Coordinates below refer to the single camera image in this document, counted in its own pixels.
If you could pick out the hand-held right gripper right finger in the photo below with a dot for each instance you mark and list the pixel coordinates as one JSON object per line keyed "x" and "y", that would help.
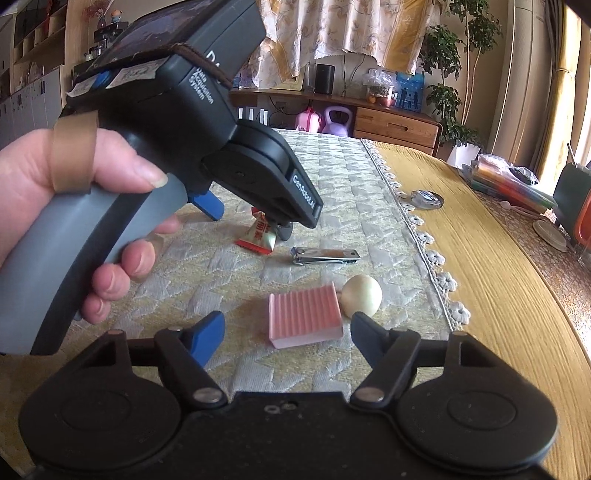
{"x": 369, "y": 339}

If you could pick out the vase of dried flowers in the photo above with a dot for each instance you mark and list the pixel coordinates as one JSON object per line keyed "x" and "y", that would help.
{"x": 102, "y": 16}

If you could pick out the stack of colourful folders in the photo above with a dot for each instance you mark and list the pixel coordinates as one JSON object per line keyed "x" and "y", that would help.
{"x": 508, "y": 184}

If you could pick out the beige standing air conditioner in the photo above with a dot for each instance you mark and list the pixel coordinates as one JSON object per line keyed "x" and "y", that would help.
{"x": 517, "y": 69}

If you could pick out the cream quilted mat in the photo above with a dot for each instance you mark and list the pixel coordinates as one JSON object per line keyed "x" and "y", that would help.
{"x": 323, "y": 184}

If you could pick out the white router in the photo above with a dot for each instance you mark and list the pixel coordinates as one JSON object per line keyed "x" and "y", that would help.
{"x": 251, "y": 114}

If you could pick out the pink toy case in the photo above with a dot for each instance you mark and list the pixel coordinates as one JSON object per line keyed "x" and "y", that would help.
{"x": 308, "y": 121}

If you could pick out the white planter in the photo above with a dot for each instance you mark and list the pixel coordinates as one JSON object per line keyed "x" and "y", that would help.
{"x": 464, "y": 154}

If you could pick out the silver nail clipper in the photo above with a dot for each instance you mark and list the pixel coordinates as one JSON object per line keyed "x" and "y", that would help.
{"x": 323, "y": 255}

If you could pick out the round silver compact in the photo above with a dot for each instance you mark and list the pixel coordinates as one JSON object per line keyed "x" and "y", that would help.
{"x": 427, "y": 199}

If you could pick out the floral cloth cover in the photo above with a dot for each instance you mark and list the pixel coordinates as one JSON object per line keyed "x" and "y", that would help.
{"x": 332, "y": 27}

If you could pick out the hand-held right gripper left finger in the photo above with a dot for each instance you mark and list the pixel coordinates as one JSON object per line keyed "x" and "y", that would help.
{"x": 205, "y": 339}

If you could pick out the person's left hand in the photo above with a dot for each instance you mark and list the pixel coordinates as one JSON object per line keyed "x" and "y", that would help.
{"x": 27, "y": 184}

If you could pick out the cream egg-shaped ball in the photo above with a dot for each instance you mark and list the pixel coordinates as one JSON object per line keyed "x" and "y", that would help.
{"x": 362, "y": 295}

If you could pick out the pink ribbed block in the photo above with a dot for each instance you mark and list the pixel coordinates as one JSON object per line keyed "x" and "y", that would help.
{"x": 304, "y": 314}

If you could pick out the red white candy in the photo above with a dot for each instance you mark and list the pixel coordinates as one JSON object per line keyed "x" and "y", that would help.
{"x": 261, "y": 235}

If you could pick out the yellow curtain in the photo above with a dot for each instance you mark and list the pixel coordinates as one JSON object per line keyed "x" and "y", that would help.
{"x": 558, "y": 92}

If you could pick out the purple kettlebell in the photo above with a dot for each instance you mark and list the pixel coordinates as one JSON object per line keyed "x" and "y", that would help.
{"x": 338, "y": 122}

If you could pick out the wall cabinet unit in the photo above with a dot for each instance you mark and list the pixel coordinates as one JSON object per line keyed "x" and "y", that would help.
{"x": 32, "y": 55}

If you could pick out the plastic bag of fruit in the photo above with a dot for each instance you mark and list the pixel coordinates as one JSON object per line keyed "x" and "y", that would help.
{"x": 381, "y": 87}

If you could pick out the yellow tablecloth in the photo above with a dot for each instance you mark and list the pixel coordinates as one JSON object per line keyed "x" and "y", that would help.
{"x": 508, "y": 300}

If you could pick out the black coffee machine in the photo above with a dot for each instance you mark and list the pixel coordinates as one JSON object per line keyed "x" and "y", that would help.
{"x": 101, "y": 39}

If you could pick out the tall green potted tree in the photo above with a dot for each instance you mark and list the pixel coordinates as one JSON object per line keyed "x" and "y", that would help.
{"x": 452, "y": 69}

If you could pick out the black speaker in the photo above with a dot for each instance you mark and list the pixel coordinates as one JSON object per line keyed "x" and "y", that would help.
{"x": 324, "y": 78}

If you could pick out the wooden TV cabinet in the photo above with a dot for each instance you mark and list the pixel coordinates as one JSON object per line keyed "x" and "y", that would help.
{"x": 286, "y": 94}

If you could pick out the light wooden drawer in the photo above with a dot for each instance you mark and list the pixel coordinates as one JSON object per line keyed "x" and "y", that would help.
{"x": 397, "y": 120}
{"x": 392, "y": 141}

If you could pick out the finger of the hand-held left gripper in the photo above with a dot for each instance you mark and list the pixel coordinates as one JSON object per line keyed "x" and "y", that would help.
{"x": 207, "y": 205}
{"x": 304, "y": 198}

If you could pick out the small figurine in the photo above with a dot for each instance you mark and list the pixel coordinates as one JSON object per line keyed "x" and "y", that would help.
{"x": 116, "y": 16}

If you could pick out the round coaster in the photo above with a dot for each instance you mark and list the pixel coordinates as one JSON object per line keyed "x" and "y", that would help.
{"x": 549, "y": 235}

